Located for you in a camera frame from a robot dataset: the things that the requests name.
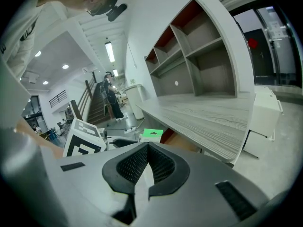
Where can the grey wooden desk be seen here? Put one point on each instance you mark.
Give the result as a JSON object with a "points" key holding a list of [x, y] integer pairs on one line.
{"points": [[208, 117]]}

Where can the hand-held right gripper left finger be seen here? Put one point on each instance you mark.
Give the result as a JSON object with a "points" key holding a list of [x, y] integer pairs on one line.
{"points": [[94, 197]]}

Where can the dark door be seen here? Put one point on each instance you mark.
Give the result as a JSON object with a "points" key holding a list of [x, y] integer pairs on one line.
{"points": [[260, 55]]}

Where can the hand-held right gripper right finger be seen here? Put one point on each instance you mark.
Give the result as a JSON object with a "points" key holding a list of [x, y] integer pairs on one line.
{"points": [[201, 197]]}

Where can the brown staircase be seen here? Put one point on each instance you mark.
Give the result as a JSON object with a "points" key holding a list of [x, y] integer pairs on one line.
{"points": [[97, 105]]}

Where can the black head-worn camera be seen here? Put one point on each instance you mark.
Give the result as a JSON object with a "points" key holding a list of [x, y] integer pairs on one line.
{"points": [[111, 6]]}

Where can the green and white retail box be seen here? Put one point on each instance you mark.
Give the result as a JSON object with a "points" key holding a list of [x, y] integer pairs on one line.
{"points": [[151, 135]]}

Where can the person's white printed shirt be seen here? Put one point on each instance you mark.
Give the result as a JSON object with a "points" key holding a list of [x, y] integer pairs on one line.
{"points": [[21, 39]]}

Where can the person's left forearm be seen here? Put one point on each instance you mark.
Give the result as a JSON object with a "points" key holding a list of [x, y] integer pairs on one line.
{"points": [[40, 141]]}

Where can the white drawer cabinet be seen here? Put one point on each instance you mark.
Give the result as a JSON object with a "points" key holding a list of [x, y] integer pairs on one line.
{"points": [[267, 98], [260, 126]]}

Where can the red door decoration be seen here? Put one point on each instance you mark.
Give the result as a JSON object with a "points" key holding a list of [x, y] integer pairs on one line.
{"points": [[252, 43]]}

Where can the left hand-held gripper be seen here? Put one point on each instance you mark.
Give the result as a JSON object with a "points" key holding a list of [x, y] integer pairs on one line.
{"points": [[80, 141]]}

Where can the grey shelf unit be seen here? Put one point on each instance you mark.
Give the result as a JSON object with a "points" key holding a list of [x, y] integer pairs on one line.
{"points": [[201, 51]]}

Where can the white power strip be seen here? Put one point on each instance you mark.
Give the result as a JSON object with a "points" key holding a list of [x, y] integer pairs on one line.
{"points": [[130, 129]]}

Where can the long ceiling light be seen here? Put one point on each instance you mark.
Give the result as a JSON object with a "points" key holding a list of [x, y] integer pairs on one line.
{"points": [[109, 52]]}

